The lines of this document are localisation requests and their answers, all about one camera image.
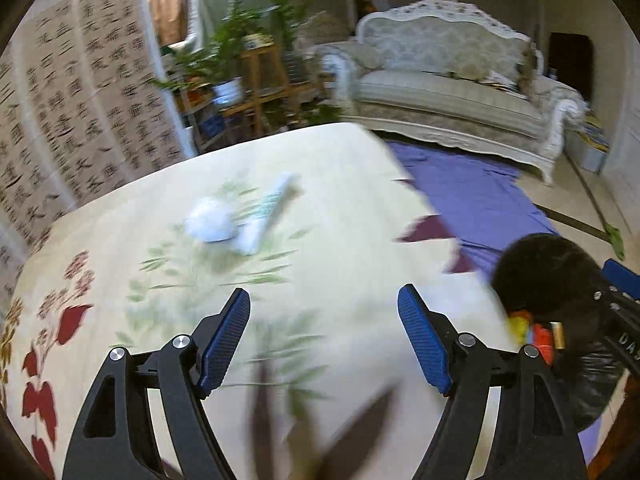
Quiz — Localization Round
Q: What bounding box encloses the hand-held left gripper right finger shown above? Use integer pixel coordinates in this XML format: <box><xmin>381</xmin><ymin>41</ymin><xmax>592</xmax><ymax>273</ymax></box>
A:
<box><xmin>397</xmin><ymin>284</ymin><xmax>588</xmax><ymax>480</ymax></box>

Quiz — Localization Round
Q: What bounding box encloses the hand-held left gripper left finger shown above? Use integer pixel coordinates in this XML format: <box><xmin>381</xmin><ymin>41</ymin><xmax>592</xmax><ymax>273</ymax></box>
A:
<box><xmin>61</xmin><ymin>287</ymin><xmax>251</xmax><ymax>480</ymax></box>

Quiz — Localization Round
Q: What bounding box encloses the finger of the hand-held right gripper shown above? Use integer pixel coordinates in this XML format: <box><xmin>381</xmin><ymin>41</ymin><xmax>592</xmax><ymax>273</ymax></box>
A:
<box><xmin>591</xmin><ymin>285</ymin><xmax>640</xmax><ymax>328</ymax></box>
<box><xmin>601</xmin><ymin>258</ymin><xmax>640</xmax><ymax>293</ymax></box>

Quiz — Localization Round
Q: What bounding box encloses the bin with black bag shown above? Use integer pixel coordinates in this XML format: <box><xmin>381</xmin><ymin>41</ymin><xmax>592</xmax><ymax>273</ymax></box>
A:
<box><xmin>492</xmin><ymin>234</ymin><xmax>626</xmax><ymax>433</ymax></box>

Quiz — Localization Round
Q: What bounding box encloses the orange mesh net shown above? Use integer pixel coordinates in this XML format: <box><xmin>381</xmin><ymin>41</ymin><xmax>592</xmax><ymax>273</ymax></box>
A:
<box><xmin>527</xmin><ymin>324</ymin><xmax>556</xmax><ymax>363</ymax></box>

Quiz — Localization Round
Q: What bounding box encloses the yellow mesh net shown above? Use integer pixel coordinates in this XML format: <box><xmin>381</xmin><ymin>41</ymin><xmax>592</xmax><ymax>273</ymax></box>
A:
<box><xmin>507</xmin><ymin>312</ymin><xmax>531</xmax><ymax>343</ymax></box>

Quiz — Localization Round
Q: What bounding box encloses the white paper ball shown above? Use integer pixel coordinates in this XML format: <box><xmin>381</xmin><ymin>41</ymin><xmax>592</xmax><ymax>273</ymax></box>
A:
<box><xmin>185</xmin><ymin>197</ymin><xmax>237</xmax><ymax>243</ymax></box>

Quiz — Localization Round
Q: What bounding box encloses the white tube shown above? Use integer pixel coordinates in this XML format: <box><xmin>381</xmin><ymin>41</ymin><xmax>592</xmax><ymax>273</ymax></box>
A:
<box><xmin>239</xmin><ymin>172</ymin><xmax>301</xmax><ymax>256</ymax></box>

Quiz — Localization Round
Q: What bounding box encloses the green rag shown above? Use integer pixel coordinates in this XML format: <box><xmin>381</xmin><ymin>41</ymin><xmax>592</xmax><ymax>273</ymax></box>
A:
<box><xmin>604</xmin><ymin>225</ymin><xmax>626</xmax><ymax>261</ymax></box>

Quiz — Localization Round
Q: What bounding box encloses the colourful cardboard box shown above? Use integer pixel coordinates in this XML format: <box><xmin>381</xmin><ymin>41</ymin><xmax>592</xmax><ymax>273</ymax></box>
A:
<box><xmin>565</xmin><ymin>120</ymin><xmax>612</xmax><ymax>174</ymax></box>

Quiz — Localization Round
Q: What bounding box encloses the purple sheet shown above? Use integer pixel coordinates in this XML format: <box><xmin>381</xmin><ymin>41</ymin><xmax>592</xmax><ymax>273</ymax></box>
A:
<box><xmin>387</xmin><ymin>140</ymin><xmax>606</xmax><ymax>466</ymax></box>

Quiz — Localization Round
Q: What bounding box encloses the floral tablecloth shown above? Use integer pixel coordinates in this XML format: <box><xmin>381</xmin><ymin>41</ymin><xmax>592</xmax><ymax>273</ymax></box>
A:
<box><xmin>0</xmin><ymin>122</ymin><xmax>516</xmax><ymax>480</ymax></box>

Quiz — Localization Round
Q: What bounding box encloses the pile of papers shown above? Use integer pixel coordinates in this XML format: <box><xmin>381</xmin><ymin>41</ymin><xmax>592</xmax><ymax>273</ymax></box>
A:
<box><xmin>481</xmin><ymin>72</ymin><xmax>527</xmax><ymax>94</ymax></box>

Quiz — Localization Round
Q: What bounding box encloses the white carved sofa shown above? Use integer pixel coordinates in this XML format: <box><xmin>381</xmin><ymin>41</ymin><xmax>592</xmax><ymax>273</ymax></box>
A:
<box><xmin>320</xmin><ymin>0</ymin><xmax>586</xmax><ymax>183</ymax></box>

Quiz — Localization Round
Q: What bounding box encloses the low leafy plant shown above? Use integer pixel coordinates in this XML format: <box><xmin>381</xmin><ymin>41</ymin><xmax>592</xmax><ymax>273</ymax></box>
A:
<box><xmin>295</xmin><ymin>100</ymin><xmax>347</xmax><ymax>127</ymax></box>

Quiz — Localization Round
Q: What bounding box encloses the plant in white pot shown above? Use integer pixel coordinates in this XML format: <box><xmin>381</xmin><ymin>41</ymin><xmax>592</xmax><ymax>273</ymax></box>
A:
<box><xmin>150</xmin><ymin>2</ymin><xmax>272</xmax><ymax>107</ymax></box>

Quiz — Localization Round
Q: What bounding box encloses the wooden plant stand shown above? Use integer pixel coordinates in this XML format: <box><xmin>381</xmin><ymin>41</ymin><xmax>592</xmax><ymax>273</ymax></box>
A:
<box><xmin>239</xmin><ymin>42</ymin><xmax>321</xmax><ymax>134</ymax></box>

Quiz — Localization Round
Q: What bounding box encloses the calligraphy paper sheet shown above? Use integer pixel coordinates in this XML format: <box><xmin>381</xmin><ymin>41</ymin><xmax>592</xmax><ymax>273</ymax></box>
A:
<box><xmin>20</xmin><ymin>5</ymin><xmax>103</xmax><ymax>221</ymax></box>
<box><xmin>75</xmin><ymin>0</ymin><xmax>198</xmax><ymax>181</ymax></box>
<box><xmin>0</xmin><ymin>50</ymin><xmax>56</xmax><ymax>266</ymax></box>

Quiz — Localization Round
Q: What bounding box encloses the tall green plant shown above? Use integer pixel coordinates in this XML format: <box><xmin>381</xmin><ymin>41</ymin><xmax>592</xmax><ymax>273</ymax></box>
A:
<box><xmin>262</xmin><ymin>0</ymin><xmax>312</xmax><ymax>52</ymax></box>

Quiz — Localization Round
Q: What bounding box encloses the brown curtain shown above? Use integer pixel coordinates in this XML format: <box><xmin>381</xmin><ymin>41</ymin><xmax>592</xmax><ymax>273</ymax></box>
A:
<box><xmin>145</xmin><ymin>0</ymin><xmax>189</xmax><ymax>47</ymax></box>

